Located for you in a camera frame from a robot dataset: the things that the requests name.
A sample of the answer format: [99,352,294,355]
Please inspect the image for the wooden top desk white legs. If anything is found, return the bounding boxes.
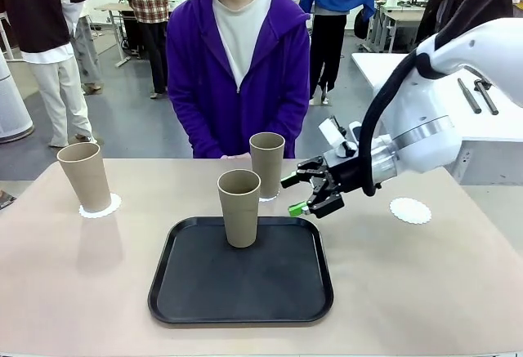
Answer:
[94,2,136,68]

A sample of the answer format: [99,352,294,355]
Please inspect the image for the hanging black coat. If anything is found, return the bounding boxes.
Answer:
[415,0,516,47]

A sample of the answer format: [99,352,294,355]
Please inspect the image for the white side table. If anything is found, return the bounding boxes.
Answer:
[351,52,523,186]

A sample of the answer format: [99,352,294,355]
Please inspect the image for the person black top white trousers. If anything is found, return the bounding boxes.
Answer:
[0,0,98,149]

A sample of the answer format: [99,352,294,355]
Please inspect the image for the person in purple hoodie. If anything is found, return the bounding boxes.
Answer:
[165,0,311,160]

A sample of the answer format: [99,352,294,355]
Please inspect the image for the person's right forearm purple sleeve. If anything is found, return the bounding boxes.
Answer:
[166,87,224,159]

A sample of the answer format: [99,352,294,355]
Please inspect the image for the grey background desk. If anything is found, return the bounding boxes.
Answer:
[366,3,427,54]

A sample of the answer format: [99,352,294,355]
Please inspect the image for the black plastic serving tray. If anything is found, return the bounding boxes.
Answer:
[146,216,335,328]

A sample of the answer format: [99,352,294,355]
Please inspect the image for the white cylindrical air purifier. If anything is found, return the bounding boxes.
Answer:
[0,52,35,145]

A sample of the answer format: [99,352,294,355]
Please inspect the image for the tall tan cup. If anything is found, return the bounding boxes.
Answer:
[216,168,262,248]
[248,132,286,199]
[56,142,113,214]

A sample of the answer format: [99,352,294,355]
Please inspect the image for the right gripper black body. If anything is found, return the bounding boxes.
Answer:
[324,154,368,195]

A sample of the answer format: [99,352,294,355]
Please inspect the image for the plain black metal rod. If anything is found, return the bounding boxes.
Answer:
[457,78,484,114]

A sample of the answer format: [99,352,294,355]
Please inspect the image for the person in grey trousers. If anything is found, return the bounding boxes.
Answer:
[60,0,104,95]

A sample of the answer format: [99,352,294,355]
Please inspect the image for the black bag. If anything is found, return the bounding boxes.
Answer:
[353,7,371,40]

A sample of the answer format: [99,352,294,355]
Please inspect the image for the black rod with cross handle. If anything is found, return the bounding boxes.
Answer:
[473,79,500,116]

